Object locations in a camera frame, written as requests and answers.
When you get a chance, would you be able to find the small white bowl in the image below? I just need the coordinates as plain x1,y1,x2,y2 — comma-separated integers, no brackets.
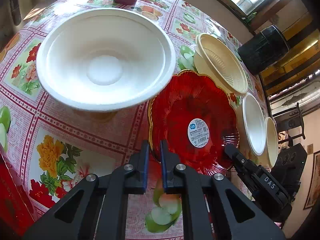
236,93,266,156

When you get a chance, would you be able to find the red wedding plate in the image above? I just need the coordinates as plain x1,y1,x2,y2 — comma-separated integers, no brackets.
1,155,34,239

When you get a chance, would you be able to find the small cream plastic bowl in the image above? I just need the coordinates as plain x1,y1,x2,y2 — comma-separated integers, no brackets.
263,116,278,168

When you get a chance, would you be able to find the red plate with sticker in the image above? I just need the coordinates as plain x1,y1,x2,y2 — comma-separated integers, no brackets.
148,70,240,176

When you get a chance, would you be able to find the black cylindrical container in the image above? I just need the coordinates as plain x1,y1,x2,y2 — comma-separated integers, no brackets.
238,25,290,75

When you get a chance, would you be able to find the large cream plastic bowl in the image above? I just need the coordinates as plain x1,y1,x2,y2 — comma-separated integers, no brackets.
194,33,248,95

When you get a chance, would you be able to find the large white bowl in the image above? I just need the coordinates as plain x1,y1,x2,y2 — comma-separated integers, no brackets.
36,8,176,112

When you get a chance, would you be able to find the framed wall painting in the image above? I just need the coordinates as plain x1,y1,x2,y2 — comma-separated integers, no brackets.
304,151,320,210

